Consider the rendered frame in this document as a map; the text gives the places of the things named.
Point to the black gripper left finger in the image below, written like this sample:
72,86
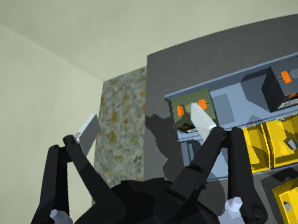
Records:
54,203

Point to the yellow bin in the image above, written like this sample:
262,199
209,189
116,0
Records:
258,149
288,193
277,134

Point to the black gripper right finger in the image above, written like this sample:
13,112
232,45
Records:
244,205

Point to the dark grey tool case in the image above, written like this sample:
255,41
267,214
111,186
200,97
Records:
280,87

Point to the light blue metal shelf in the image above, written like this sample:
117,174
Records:
239,102

